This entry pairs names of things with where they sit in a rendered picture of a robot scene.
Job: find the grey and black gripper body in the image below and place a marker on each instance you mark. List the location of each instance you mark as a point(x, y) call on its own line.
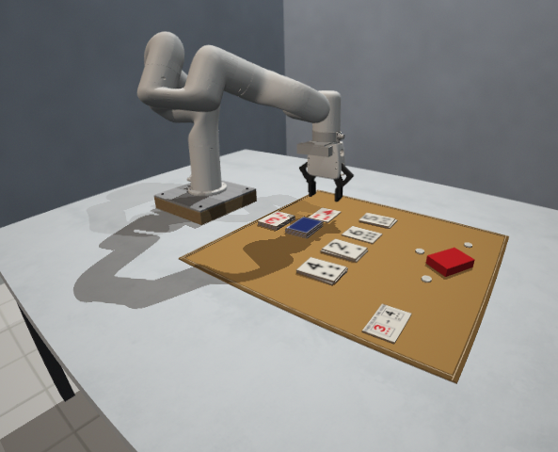
point(327, 167)

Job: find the brown flat mat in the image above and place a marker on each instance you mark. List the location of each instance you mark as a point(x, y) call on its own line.
point(390, 273)

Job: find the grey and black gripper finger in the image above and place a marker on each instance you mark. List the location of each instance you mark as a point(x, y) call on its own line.
point(309, 180)
point(340, 182)

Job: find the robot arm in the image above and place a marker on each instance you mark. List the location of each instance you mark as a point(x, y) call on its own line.
point(212, 71)

